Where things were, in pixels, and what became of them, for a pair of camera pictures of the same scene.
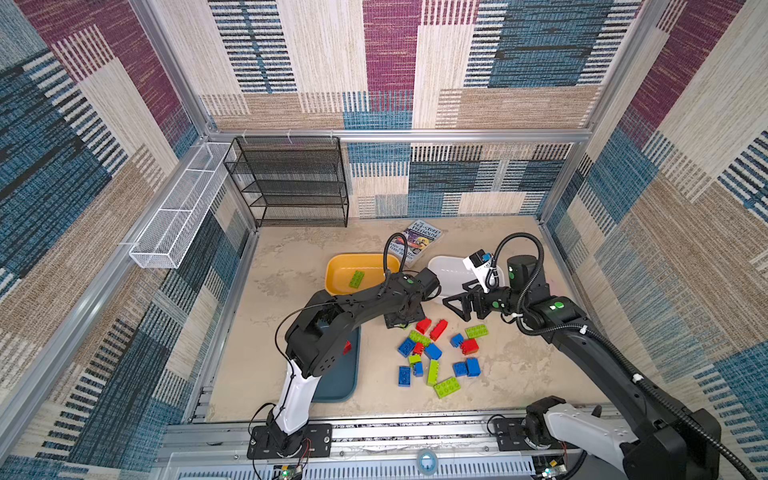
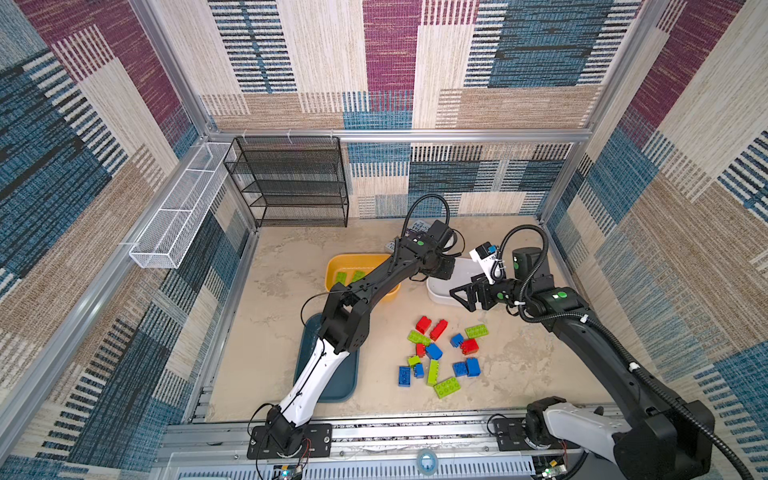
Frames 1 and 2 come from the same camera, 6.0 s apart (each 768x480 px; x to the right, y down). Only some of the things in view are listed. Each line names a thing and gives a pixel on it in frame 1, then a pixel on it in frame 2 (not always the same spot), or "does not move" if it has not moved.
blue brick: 404,376 does not move
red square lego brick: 423,325 does not move
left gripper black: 397,323 to 449,273
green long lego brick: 356,279 does not move
